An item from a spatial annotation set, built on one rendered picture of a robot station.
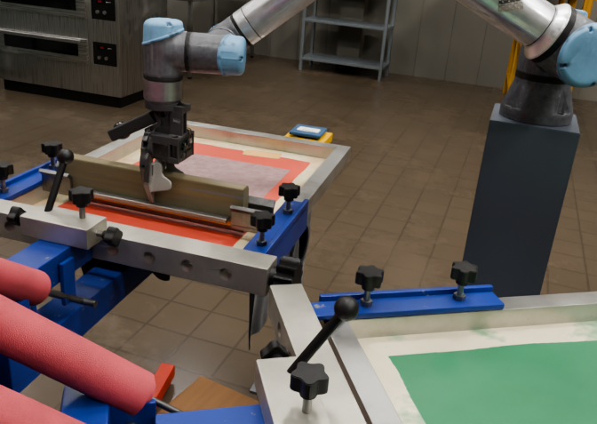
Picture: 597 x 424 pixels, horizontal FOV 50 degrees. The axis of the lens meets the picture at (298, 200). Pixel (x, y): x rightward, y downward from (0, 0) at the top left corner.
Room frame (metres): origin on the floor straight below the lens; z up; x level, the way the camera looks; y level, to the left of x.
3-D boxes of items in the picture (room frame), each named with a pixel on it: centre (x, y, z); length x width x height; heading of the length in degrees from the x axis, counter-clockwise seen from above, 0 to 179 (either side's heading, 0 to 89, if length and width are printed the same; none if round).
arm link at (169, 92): (1.22, 0.28, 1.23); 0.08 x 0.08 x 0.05
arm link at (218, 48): (1.24, 0.18, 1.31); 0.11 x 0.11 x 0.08; 2
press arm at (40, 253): (0.88, 0.39, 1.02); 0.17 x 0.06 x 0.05; 165
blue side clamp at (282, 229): (1.12, 0.04, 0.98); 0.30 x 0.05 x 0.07; 165
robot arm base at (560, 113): (1.38, -0.50, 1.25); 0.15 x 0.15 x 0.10
